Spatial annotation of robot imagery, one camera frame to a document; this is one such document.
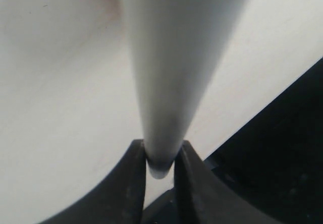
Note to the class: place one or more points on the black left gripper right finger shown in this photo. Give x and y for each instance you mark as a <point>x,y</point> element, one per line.
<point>201,197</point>

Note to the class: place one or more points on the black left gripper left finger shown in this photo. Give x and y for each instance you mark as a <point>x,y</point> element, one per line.
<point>118,198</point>

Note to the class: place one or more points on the wooden drumstick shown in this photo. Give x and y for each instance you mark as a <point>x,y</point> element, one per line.
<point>175,46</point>

